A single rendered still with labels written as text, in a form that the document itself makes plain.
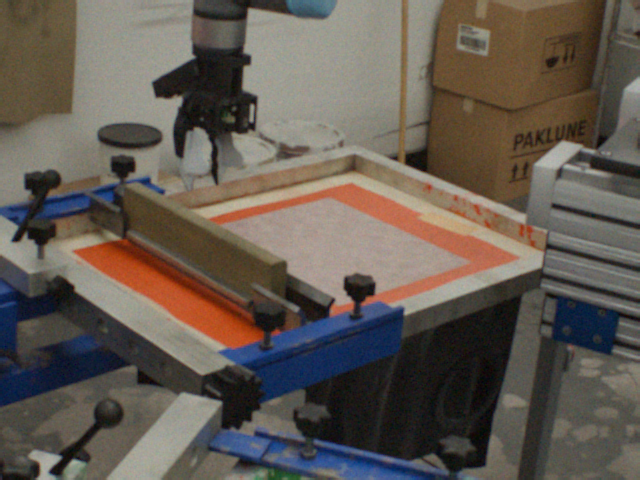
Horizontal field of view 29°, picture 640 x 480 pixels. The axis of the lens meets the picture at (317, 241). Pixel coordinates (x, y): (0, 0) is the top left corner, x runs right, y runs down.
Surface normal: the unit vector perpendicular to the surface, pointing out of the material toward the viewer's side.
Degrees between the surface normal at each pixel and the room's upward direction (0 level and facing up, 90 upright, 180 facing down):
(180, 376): 90
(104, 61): 90
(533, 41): 90
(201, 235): 90
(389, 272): 0
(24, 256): 0
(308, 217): 0
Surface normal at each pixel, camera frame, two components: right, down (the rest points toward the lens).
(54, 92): 0.15, 0.36
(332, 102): 0.67, 0.33
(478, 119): -0.75, 0.17
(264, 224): 0.08, -0.92
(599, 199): -0.45, 0.31
